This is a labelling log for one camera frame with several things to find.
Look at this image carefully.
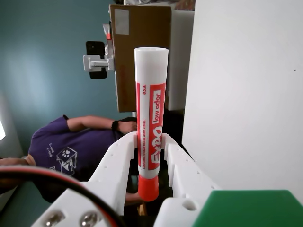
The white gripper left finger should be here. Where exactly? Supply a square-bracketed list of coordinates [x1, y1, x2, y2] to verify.
[30, 131, 138, 227]

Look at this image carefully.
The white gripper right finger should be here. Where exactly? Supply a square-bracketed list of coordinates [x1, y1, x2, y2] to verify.
[154, 132, 223, 227]

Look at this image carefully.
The red whiteboard marker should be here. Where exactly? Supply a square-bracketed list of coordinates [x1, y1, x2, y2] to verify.
[134, 47, 169, 202]

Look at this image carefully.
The person's right hand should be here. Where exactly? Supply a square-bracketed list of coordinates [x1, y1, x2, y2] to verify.
[125, 192, 143, 203]

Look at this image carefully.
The person's left hand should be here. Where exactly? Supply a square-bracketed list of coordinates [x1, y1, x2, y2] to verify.
[119, 120, 138, 134]

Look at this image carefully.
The person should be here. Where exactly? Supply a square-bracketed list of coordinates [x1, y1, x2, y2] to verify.
[0, 114, 143, 204]

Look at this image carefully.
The white phone holder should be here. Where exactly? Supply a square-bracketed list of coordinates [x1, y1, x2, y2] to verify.
[82, 53, 116, 72]

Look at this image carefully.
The black smartphone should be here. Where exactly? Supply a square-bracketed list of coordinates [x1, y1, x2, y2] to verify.
[85, 40, 108, 80]

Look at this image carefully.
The brown cardboard box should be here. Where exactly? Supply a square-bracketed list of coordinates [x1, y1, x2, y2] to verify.
[108, 4, 172, 113]

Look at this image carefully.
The red black servo wire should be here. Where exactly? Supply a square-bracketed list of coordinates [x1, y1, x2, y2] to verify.
[0, 165, 125, 227]

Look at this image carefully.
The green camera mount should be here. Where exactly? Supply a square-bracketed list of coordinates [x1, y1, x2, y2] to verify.
[190, 190, 303, 227]

